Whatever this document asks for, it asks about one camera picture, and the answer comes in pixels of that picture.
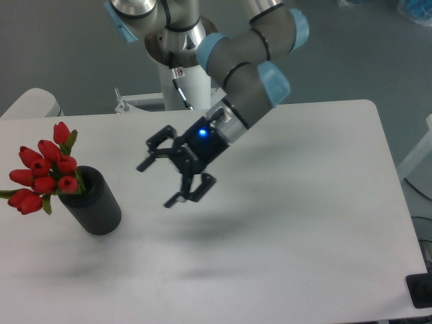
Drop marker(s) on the black ribbed cylindrical vase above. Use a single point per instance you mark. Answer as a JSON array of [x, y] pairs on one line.
[[96, 210]]

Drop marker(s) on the black device at table edge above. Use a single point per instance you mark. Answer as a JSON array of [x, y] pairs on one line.
[[419, 287]]

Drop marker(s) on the white rounded side table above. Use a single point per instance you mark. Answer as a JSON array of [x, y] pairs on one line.
[[34, 103]]

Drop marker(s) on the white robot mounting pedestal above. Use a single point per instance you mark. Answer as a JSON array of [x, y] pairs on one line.
[[184, 83]]

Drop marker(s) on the red tulip bouquet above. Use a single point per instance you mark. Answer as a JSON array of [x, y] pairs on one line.
[[49, 171]]

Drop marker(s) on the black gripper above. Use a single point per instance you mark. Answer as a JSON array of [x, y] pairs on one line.
[[191, 152]]

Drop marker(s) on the white furniture at right edge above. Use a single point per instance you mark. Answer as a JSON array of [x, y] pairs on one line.
[[416, 155]]

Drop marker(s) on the blue plastic bag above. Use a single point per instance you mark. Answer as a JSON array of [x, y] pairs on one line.
[[418, 11]]

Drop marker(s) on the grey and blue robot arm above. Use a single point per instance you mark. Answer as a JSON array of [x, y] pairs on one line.
[[234, 79]]

